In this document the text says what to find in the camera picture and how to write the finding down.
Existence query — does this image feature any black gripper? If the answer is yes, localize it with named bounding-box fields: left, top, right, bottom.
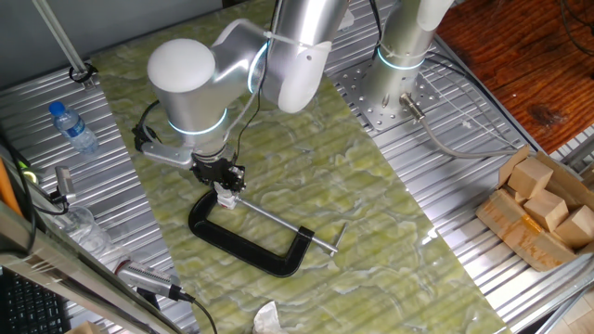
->
left=189, top=155, right=247, bottom=194

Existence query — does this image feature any white lamp socket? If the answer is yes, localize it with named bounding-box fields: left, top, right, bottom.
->
left=215, top=187, right=242, bottom=211

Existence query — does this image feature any black C-clamp with steel screw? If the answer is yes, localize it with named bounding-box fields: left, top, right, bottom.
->
left=187, top=188, right=349, bottom=278

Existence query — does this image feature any green marble pattern mat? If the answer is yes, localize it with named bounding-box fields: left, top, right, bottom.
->
left=91, top=0, right=511, bottom=334

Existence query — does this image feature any crumpled white tissue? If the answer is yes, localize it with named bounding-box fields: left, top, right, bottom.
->
left=252, top=300, right=289, bottom=334

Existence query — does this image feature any empty clear plastic cup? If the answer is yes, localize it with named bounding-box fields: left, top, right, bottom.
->
left=55, top=206, right=113, bottom=259

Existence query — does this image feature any water bottle with blue cap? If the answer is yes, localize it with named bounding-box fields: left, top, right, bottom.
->
left=48, top=100, right=100, bottom=155

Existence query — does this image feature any small cardboard box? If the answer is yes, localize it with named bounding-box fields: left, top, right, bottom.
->
left=64, top=320, right=102, bottom=334

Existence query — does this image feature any slanted aluminium pole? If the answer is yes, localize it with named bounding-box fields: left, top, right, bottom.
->
left=31, top=0, right=97, bottom=90

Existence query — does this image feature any black keyboard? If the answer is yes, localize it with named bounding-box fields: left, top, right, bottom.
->
left=0, top=268, right=71, bottom=334

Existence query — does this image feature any brown cardboard box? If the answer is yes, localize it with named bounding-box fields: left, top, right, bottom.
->
left=474, top=144, right=594, bottom=273

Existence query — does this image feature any light wooden block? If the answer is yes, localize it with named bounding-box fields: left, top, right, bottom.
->
left=507, top=157, right=554, bottom=200
left=554, top=205, right=594, bottom=250
left=523, top=188, right=570, bottom=233

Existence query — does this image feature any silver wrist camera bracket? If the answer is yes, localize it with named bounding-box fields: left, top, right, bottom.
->
left=132, top=123, right=195, bottom=171

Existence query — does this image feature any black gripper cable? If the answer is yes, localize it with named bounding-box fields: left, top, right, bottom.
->
left=226, top=41, right=271, bottom=163

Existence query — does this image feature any ribbed silver camera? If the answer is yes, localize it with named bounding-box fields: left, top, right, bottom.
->
left=114, top=259, right=196, bottom=303

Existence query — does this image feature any black camera cable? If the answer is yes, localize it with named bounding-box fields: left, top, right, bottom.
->
left=178, top=291, right=219, bottom=334

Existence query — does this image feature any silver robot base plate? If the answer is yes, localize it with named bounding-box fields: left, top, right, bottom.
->
left=332, top=59, right=442, bottom=133

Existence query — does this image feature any silver camera on black clamp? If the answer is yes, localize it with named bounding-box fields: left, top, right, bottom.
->
left=49, top=165, right=78, bottom=206

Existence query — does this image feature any black cable ring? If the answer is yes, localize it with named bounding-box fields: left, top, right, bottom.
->
left=68, top=62, right=99, bottom=85

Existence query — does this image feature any aluminium frame rail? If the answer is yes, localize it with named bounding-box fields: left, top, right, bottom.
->
left=0, top=199, right=187, bottom=334

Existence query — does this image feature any thick black cable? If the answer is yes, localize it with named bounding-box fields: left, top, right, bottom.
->
left=0, top=134, right=38, bottom=255

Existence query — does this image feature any black base cable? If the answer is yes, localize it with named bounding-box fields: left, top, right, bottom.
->
left=368, top=0, right=385, bottom=59

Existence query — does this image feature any grey base hose cable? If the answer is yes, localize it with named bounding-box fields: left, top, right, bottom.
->
left=399, top=92, right=519, bottom=160

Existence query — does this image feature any orange handle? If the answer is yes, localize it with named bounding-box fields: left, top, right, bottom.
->
left=0, top=157, right=23, bottom=217

